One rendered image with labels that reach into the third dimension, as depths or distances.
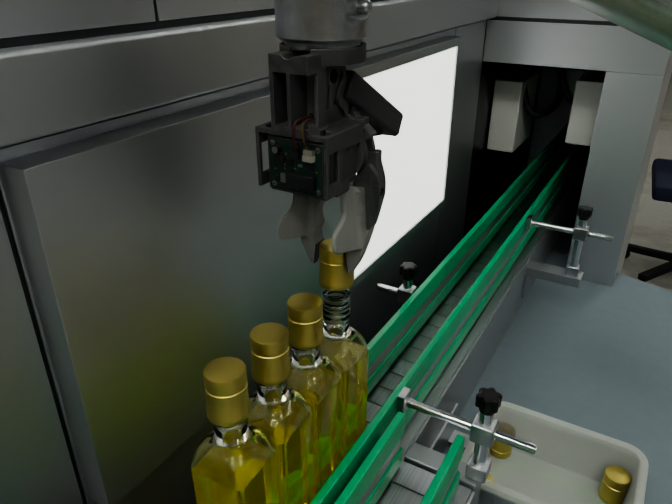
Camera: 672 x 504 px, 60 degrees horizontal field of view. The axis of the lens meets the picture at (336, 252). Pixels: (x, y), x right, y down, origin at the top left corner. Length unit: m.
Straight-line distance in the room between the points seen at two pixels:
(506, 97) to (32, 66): 1.26
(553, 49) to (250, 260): 0.93
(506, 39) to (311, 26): 0.99
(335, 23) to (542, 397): 0.83
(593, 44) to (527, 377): 0.70
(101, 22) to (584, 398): 0.96
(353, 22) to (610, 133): 1.01
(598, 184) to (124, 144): 1.14
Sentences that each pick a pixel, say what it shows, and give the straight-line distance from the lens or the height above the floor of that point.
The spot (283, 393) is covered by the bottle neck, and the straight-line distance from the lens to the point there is 0.54.
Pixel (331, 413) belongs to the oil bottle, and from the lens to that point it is 0.61.
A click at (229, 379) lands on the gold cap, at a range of 0.46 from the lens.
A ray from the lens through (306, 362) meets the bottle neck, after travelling 0.57.
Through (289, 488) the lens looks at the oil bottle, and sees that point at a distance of 0.59.
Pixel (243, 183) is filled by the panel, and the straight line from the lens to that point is 0.63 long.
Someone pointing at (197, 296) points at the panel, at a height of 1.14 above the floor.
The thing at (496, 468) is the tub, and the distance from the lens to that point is 0.96.
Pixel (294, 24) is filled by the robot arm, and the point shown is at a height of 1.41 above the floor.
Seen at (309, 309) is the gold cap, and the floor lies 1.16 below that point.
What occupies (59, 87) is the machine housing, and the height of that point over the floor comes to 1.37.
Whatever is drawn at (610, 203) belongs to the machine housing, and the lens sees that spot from 1.46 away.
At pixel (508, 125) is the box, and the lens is 1.58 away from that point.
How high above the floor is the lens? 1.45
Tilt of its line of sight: 27 degrees down
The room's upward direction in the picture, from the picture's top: straight up
